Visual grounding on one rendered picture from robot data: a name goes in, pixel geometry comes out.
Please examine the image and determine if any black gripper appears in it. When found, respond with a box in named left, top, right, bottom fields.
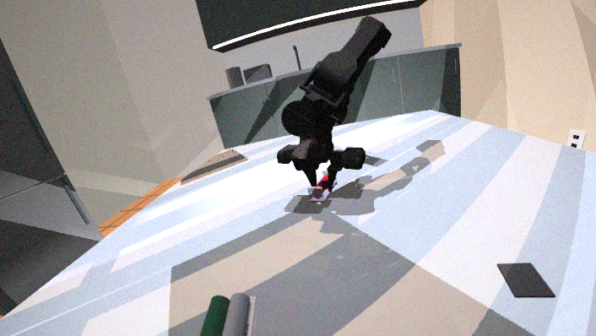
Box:
left=277, top=123, right=366, bottom=192

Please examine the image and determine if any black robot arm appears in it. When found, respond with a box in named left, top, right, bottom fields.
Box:
left=281, top=16, right=392, bottom=171

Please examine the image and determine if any red battery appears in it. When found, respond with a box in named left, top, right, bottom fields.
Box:
left=316, top=176, right=328, bottom=192

